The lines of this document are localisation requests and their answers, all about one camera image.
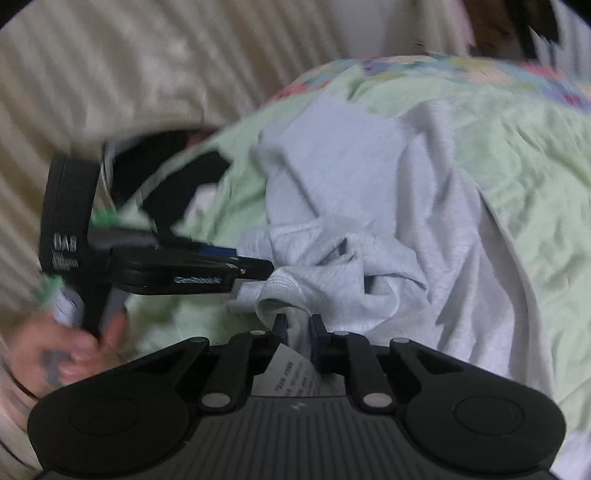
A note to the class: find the person's left hand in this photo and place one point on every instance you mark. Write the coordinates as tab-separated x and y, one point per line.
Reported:
87	350

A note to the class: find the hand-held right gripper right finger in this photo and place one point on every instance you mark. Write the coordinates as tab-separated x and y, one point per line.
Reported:
316	330

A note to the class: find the light grey shirt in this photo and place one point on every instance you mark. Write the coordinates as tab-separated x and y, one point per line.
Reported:
369	184

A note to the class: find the dark brown object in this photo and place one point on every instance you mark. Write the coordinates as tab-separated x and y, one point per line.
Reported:
512	23

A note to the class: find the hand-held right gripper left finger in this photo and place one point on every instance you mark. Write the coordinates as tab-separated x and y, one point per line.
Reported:
280	330

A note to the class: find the beige striped fabric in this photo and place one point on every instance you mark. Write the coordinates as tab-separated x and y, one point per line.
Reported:
92	69

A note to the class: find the light green bed sheet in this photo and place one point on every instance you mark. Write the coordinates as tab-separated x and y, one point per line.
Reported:
531	175

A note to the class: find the colourful patchwork quilt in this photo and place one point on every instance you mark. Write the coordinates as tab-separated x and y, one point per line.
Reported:
461	67

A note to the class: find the dark cloth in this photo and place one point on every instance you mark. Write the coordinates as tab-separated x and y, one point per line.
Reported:
152	161

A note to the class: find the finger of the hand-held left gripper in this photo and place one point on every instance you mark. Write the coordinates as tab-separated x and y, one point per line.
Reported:
217	251
256	269

